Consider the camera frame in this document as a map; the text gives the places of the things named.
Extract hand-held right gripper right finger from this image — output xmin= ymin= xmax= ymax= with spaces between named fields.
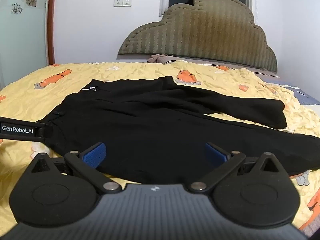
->
xmin=188 ymin=142 xmax=281 ymax=194

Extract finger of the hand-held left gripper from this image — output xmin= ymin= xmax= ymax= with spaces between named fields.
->
xmin=37 ymin=121 xmax=54 ymax=143

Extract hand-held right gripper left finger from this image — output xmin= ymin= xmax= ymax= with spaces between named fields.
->
xmin=30 ymin=142 xmax=121 ymax=194

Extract black pants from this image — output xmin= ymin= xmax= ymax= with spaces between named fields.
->
xmin=44 ymin=76 xmax=320 ymax=184

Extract yellow carrot print blanket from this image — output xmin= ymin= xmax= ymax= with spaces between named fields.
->
xmin=0 ymin=61 xmax=320 ymax=230

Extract flower print glass door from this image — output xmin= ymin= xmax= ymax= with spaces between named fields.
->
xmin=0 ymin=0 xmax=50 ymax=90

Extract blue printed bedding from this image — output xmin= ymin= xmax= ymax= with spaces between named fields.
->
xmin=262 ymin=78 xmax=320 ymax=105

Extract crumpled brown cloth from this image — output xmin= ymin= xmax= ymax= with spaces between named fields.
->
xmin=147 ymin=54 xmax=170 ymax=64

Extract olive striped padded headboard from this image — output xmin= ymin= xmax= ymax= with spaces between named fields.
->
xmin=117 ymin=0 xmax=278 ymax=73

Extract brown wooden door frame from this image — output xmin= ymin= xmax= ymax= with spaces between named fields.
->
xmin=46 ymin=0 xmax=58 ymax=65

